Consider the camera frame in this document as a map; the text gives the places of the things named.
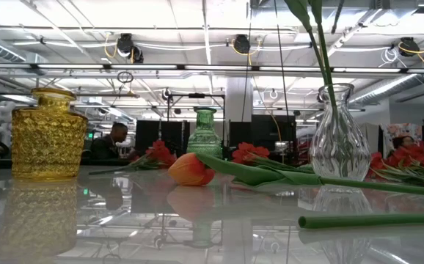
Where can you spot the red carnation stem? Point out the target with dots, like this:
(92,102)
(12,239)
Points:
(248,152)

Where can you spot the orange artificial tulip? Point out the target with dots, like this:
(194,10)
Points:
(362,220)
(190,170)

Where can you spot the red artificial flower bunch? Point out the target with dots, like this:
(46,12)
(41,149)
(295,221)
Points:
(406,157)
(160,152)

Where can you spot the green glass vase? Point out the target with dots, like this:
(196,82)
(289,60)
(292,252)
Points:
(204,143)

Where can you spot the clear glass vase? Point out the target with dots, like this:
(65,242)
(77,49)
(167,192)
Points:
(338,154)

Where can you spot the yellow glass vase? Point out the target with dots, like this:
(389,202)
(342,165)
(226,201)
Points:
(48,146)

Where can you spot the black partition panel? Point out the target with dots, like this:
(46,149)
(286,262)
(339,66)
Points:
(267,132)
(160,135)

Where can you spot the long LED light bar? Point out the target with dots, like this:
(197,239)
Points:
(142,67)

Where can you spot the person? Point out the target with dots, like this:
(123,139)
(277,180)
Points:
(405,142)
(105,146)

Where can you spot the floral patterned cloth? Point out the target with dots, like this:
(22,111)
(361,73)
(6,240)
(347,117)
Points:
(395,130)

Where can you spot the white robot figure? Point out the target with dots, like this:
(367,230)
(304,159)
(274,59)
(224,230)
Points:
(1,121)

